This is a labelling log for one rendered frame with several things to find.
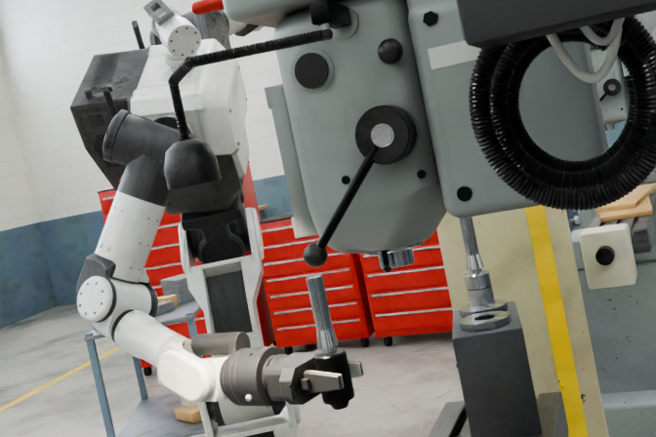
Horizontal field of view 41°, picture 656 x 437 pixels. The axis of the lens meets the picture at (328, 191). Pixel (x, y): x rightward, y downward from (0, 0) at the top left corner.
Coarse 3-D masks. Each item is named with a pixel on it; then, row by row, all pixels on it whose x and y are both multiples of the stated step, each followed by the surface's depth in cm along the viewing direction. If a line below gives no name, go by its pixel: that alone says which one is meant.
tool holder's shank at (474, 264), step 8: (464, 224) 162; (472, 224) 162; (464, 232) 162; (472, 232) 162; (464, 240) 162; (472, 240) 162; (472, 248) 162; (472, 256) 162; (472, 264) 162; (480, 264) 162; (472, 272) 162; (480, 272) 162
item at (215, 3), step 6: (204, 0) 132; (210, 0) 131; (216, 0) 131; (222, 0) 131; (192, 6) 132; (198, 6) 132; (204, 6) 131; (210, 6) 131; (216, 6) 131; (222, 6) 131; (198, 12) 132; (204, 12) 132; (210, 12) 132
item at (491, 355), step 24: (456, 312) 168; (480, 312) 159; (504, 312) 154; (456, 336) 150; (480, 336) 148; (504, 336) 147; (456, 360) 149; (480, 360) 148; (504, 360) 148; (528, 360) 147; (480, 384) 149; (504, 384) 148; (528, 384) 147; (480, 408) 149; (504, 408) 148; (528, 408) 148; (480, 432) 149; (504, 432) 149; (528, 432) 148
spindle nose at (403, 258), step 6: (396, 252) 115; (402, 252) 115; (408, 252) 115; (378, 258) 117; (390, 258) 115; (396, 258) 115; (402, 258) 115; (408, 258) 115; (414, 258) 117; (390, 264) 115; (396, 264) 115; (402, 264) 115; (408, 264) 115
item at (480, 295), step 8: (480, 280) 161; (488, 280) 161; (472, 288) 161; (480, 288) 161; (488, 288) 161; (472, 296) 162; (480, 296) 161; (488, 296) 161; (472, 304) 162; (480, 304) 161; (488, 304) 161
